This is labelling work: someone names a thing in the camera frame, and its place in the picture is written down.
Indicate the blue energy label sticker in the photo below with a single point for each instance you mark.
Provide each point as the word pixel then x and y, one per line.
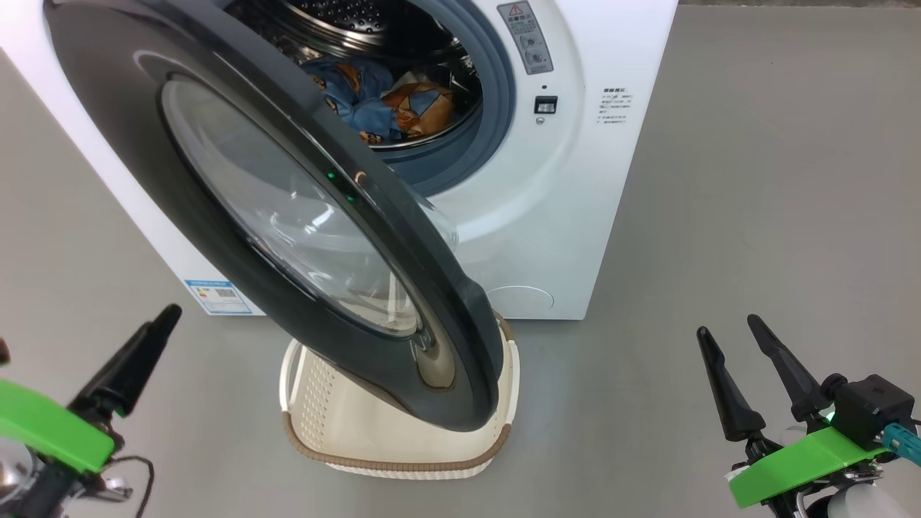
pixel 216 296

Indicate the cream perforated laundry basket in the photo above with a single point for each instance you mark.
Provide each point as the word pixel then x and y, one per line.
pixel 360 432

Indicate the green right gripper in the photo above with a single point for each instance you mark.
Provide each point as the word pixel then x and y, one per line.
pixel 799 467

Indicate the black door latch socket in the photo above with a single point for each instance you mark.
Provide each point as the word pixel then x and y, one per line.
pixel 546 106

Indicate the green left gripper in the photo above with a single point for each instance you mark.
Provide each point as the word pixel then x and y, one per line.
pixel 50 432

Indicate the white washing machine body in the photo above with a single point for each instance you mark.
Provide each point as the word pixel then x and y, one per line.
pixel 575 216

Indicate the round white filter cover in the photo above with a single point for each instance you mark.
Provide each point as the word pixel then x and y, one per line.
pixel 525 298

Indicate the teal right camera plug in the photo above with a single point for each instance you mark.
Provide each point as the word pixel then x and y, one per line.
pixel 903 442

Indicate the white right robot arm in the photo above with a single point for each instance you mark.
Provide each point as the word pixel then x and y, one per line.
pixel 870 503

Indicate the cream cartoon print garment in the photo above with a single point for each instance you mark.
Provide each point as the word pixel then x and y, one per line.
pixel 424 104

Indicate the black round washer door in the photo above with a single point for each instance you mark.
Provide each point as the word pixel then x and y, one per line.
pixel 144 108

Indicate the grey warning label sticker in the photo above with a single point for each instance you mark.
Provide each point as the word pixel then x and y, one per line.
pixel 525 36

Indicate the stainless steel washing machine drum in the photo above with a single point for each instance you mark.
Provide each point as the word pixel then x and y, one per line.
pixel 345 14

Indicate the blue bear print garment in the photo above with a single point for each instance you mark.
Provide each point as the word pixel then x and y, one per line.
pixel 360 108

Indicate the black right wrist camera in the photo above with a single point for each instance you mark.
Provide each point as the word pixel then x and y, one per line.
pixel 870 410

